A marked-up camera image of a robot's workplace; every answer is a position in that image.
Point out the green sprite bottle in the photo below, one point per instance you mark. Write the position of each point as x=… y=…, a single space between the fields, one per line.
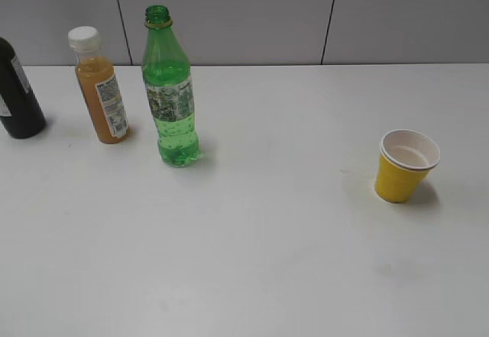
x=169 y=88

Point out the yellow paper cup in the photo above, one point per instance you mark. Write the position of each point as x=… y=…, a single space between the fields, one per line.
x=406 y=158

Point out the orange juice bottle white cap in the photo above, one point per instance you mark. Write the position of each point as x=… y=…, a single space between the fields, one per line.
x=97 y=80

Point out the dark glass bottle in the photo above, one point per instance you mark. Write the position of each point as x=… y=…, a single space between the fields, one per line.
x=21 y=114

